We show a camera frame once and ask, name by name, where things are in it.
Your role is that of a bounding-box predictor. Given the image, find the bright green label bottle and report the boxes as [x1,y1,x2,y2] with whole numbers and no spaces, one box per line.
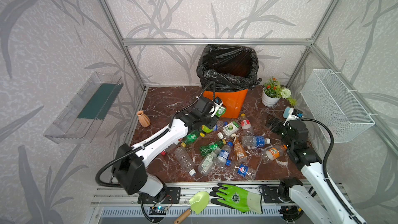
[201,106,227,134]

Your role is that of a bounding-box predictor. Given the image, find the small orange label bottle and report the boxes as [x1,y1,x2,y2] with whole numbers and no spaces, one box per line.
[261,145,287,163]

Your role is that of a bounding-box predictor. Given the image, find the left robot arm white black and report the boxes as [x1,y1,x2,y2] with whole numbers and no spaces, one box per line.
[111,96,223,197]

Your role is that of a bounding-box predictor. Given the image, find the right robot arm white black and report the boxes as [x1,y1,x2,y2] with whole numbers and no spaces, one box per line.
[266,118,366,224]

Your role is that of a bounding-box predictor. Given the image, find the blue label bottle near bin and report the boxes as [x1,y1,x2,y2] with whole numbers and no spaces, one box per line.
[213,121,228,131]

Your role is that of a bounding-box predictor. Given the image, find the orange trash bin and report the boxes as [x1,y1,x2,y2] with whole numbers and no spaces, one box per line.
[215,89,248,119]

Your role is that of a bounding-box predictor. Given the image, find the black bin liner bag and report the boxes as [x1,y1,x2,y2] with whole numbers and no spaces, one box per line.
[197,44,262,92]

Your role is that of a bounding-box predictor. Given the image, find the dark green Sprite bottle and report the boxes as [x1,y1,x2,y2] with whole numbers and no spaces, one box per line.
[180,130,205,147]

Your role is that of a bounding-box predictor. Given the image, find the red label yellow cap bottle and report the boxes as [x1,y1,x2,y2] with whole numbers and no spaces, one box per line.
[239,113,252,132]

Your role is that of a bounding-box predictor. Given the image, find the white green lime drink bottle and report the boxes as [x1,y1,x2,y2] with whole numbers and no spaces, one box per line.
[223,121,241,136]

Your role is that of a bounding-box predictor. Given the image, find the blue label water bottle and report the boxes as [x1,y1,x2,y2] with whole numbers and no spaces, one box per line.
[241,135,271,148]

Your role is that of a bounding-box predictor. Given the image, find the white pot with flowers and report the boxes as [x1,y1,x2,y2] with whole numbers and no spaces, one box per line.
[262,77,297,107]

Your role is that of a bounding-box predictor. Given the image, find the small green soda bottle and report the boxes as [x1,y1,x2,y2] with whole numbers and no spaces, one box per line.
[200,139,227,157]

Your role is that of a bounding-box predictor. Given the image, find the amber tea bottle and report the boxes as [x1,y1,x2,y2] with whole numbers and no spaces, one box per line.
[231,133,248,163]

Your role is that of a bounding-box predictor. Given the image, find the clear bottle red label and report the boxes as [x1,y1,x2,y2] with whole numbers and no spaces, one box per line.
[161,142,179,156]

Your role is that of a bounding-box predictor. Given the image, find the clear unlabelled white cap bottle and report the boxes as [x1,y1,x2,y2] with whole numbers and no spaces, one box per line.
[174,146,196,177]

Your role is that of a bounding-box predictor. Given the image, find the blue cap water bottle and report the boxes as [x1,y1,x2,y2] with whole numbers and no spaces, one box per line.
[215,142,233,168]

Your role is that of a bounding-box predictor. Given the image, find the crushed Pepsi bottle front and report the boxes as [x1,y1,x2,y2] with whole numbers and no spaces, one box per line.
[232,163,257,180]

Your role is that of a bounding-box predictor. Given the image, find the pale green label bottle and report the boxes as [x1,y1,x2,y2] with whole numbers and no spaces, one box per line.
[198,148,221,176]

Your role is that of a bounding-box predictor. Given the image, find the peach ceramic vase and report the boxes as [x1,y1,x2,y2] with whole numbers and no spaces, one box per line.
[136,111,151,128]

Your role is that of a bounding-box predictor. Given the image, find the green work glove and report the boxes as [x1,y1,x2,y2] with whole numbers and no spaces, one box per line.
[209,183,262,214]

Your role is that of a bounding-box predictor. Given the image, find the light green garden trowel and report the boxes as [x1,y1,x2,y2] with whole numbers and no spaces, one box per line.
[174,191,210,224]

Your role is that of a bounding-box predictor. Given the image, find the small circuit board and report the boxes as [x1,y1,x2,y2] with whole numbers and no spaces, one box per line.
[149,205,170,216]

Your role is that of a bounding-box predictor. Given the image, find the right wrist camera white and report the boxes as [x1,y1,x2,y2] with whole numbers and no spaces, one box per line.
[283,107,303,125]

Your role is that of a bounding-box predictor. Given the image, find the white wire mesh basket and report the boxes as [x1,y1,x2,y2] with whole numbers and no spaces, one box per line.
[301,68,375,143]

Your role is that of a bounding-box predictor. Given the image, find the clear acrylic wall shelf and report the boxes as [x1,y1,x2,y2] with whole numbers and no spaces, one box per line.
[44,72,124,144]

